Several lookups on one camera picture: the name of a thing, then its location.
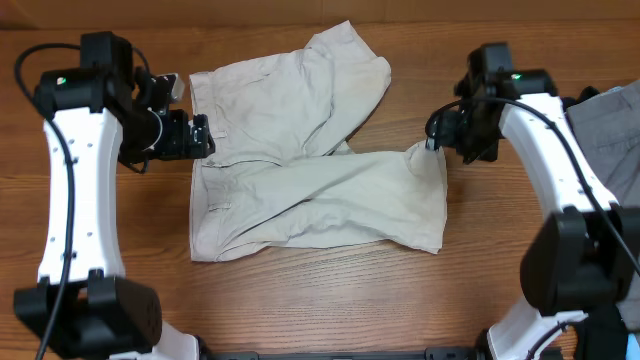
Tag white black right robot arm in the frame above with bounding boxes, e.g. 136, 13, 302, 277
424, 43, 639, 359

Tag black garment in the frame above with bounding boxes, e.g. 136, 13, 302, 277
562, 85, 631, 360

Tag grey shorts pile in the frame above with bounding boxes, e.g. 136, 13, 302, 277
564, 79, 640, 331

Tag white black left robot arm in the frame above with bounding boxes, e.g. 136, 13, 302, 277
14, 32, 215, 359

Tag beige cargo shorts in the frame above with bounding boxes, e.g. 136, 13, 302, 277
190, 22, 447, 262

